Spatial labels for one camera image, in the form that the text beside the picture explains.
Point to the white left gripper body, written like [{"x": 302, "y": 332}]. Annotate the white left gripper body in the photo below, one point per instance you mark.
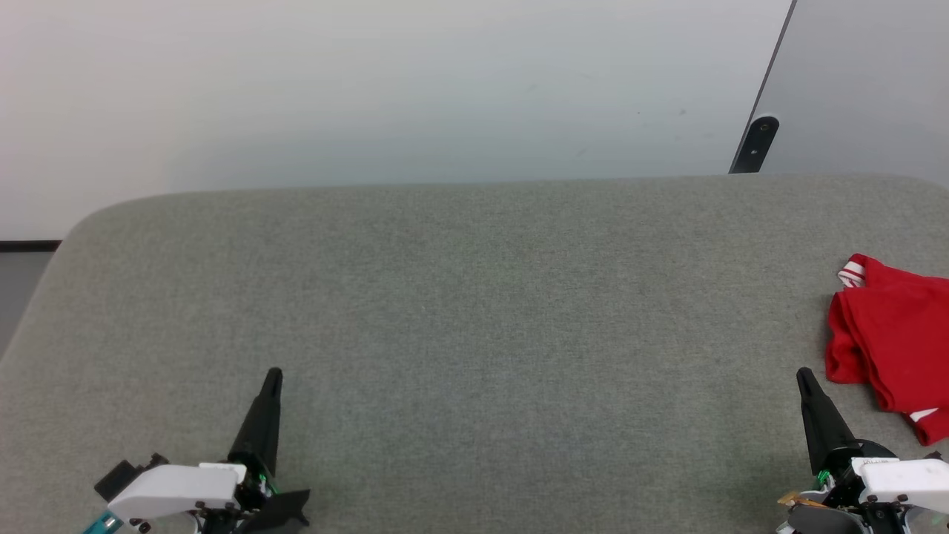
[{"x": 178, "y": 489}]

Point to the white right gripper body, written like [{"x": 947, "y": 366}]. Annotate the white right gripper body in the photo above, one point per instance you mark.
[{"x": 904, "y": 482}]

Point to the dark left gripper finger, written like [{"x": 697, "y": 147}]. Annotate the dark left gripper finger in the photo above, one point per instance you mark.
[{"x": 259, "y": 430}]

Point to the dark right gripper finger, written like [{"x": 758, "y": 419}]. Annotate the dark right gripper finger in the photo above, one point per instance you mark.
[{"x": 827, "y": 426}]

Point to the red white basketball jersey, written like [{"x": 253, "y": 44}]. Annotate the red white basketball jersey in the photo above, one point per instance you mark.
[{"x": 897, "y": 334}]

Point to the grey fabric sofa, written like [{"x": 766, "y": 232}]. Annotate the grey fabric sofa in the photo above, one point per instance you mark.
[{"x": 482, "y": 311}]

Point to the black baseboard strip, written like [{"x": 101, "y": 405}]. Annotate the black baseboard strip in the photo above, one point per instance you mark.
[{"x": 30, "y": 245}]

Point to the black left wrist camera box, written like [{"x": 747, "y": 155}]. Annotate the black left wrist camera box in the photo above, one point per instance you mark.
[{"x": 122, "y": 475}]

